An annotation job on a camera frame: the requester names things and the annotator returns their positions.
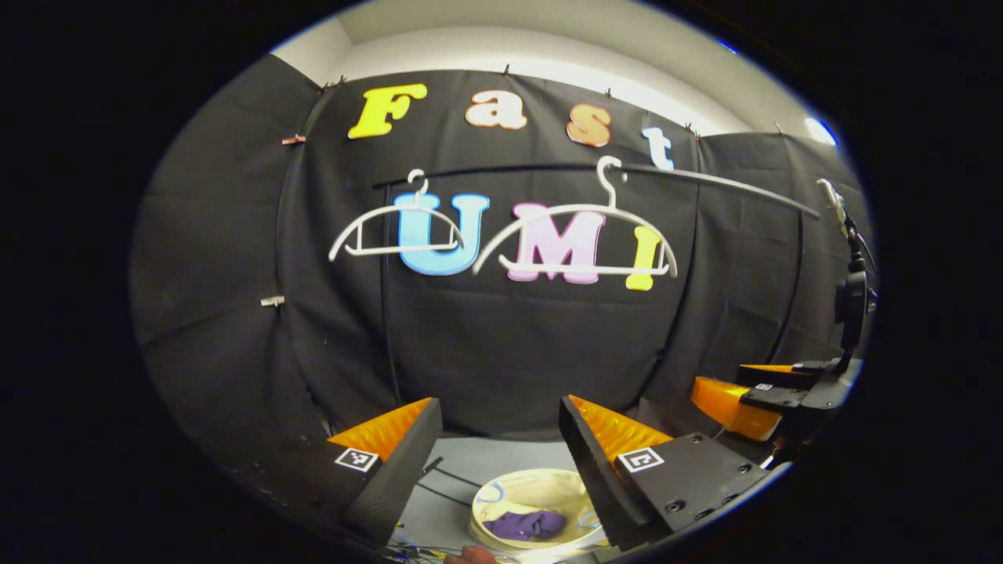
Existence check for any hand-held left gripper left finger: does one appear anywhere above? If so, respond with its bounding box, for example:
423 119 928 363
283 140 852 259
231 398 444 549

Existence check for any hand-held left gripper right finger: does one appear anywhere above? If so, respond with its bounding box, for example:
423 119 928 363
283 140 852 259
559 396 784 553

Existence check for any cream laundry hamper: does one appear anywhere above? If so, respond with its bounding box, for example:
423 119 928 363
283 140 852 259
470 468 612 559

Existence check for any purple ribbed shirt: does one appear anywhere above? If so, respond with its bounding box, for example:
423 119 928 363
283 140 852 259
480 509 568 543

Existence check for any large white clothes hanger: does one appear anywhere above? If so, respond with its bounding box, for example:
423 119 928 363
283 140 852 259
472 155 679 280

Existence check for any black clothes rack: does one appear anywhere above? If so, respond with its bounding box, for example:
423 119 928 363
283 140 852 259
371 161 822 408

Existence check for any small white clothes hanger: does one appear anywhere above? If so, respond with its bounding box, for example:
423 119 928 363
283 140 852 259
328 168 468 263

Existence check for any black backdrop cloth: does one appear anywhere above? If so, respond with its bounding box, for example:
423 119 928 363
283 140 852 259
129 53 874 471

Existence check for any bundle of coloured cables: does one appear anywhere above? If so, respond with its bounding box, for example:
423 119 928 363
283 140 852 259
384 539 451 562

